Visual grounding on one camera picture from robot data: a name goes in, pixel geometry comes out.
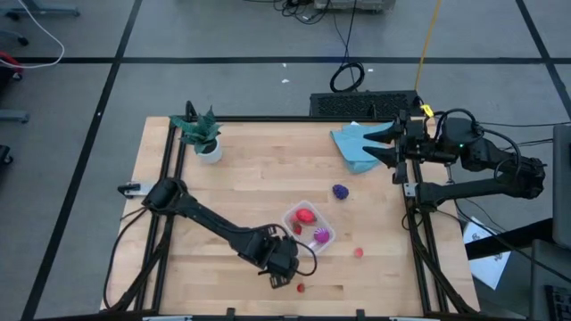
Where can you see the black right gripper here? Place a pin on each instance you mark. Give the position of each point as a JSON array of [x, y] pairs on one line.
[[412, 142]]

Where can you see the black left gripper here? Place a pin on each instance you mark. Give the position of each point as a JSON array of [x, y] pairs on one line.
[[278, 256]]

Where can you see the red strawberry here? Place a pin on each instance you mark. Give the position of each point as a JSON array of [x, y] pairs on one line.
[[297, 228], [301, 287]]

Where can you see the purple berry cluster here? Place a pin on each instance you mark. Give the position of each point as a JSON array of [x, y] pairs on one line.
[[340, 191]]

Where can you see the pink round fruit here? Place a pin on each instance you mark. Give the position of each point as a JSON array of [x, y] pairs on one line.
[[358, 252], [305, 216]]

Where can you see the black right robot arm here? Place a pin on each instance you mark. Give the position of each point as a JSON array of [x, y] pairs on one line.
[[468, 189]]

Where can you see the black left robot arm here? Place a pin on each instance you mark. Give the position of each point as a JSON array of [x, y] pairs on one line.
[[209, 220]]

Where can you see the clear plastic tupperware container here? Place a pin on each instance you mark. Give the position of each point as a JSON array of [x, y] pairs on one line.
[[330, 223]]

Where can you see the light blue cloth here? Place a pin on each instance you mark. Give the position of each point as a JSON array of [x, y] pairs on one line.
[[348, 147]]

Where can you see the black keyboard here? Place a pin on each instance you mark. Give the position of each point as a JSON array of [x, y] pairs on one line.
[[560, 305], [357, 104]]

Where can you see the black table clip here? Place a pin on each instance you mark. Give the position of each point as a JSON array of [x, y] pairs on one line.
[[230, 313], [360, 314]]

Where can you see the white plant pot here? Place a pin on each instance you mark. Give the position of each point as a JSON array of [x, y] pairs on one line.
[[213, 156]]

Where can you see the grey equipment box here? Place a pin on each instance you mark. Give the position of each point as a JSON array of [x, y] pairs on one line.
[[354, 4]]

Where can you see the white paper sheet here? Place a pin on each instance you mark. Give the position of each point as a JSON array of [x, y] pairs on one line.
[[486, 258]]

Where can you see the black beam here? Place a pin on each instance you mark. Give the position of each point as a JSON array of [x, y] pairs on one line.
[[508, 243]]

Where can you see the green leafy plant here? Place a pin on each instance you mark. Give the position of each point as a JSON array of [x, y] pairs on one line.
[[198, 129]]

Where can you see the silver table clamp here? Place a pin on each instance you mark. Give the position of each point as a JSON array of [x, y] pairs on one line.
[[131, 189]]

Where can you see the grey desk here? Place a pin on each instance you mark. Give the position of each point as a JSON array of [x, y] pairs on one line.
[[540, 276]]

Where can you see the black caster wheel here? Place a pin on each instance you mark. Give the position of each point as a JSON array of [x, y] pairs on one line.
[[4, 155], [22, 41]]

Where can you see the grey furniture leg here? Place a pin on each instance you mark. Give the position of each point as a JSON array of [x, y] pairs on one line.
[[44, 11], [13, 116]]

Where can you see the red cart part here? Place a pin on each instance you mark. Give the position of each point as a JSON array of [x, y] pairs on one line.
[[9, 60]]

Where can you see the silver frame bracket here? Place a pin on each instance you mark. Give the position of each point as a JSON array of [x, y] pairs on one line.
[[410, 189]]

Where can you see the silver edge bracket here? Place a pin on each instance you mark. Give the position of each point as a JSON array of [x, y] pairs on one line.
[[415, 318], [167, 318]]

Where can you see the black aluminium table frame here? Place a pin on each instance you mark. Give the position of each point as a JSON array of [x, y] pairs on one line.
[[267, 119]]

